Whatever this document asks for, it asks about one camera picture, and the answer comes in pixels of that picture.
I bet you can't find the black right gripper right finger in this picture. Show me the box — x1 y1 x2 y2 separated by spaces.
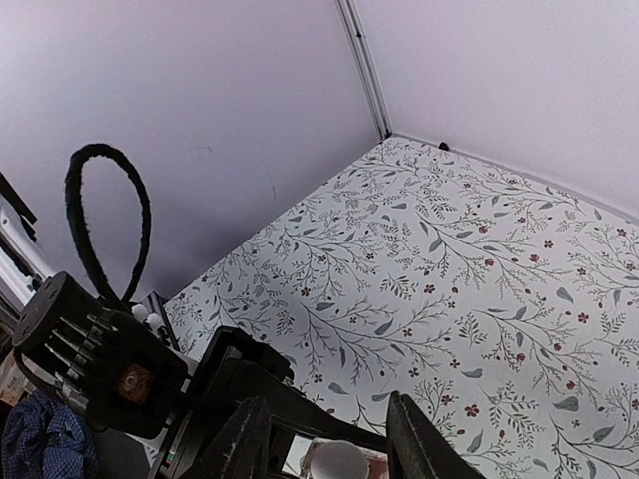
386 391 484 479

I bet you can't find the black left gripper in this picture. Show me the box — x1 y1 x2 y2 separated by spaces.
149 326 386 478

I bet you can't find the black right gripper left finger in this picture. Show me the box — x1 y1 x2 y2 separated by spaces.
187 397 272 479

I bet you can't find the pink nail polish bottle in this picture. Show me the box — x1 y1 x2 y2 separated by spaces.
299 439 390 479

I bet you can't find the blue checked sleeve forearm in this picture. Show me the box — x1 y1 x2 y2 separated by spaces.
1 390 100 479

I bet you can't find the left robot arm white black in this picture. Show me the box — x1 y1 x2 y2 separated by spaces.
1 185 384 478

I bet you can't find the floral patterned table mat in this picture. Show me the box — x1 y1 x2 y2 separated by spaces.
165 138 638 478

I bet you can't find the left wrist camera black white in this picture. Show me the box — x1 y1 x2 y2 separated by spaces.
12 272 188 439

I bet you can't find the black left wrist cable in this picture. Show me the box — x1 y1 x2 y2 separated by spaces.
63 143 153 305

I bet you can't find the left aluminium frame post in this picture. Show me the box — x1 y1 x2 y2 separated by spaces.
335 0 393 141

